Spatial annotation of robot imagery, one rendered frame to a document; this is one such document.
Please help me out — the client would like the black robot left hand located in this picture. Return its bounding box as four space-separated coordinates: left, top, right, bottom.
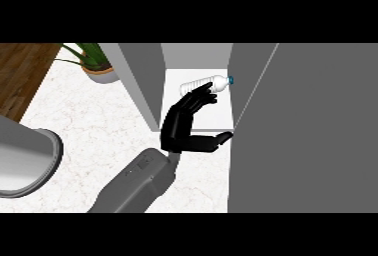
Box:
160 81 235 154

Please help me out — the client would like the clear plastic water bottle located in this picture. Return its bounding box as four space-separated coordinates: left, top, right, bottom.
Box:
179 74 236 96

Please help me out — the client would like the grey open cabinet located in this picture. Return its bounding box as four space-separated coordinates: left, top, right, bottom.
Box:
99 43 281 133

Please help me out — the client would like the dark grey cabinet door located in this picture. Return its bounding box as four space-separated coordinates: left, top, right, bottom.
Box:
226 43 378 214

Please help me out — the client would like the potted green plant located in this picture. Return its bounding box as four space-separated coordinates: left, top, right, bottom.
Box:
53 43 121 85

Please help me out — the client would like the grey round appliance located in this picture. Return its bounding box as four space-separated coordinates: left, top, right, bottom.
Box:
0 114 65 200

